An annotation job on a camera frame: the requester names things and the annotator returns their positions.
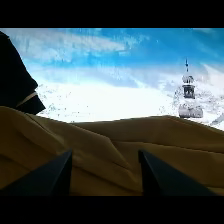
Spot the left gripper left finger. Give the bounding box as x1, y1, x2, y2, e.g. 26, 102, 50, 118
0, 148, 74, 197

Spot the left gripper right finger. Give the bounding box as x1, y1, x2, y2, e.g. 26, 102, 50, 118
138, 149, 217, 197

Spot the mustard yellow garment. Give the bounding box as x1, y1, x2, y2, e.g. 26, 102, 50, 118
0, 105, 224, 197

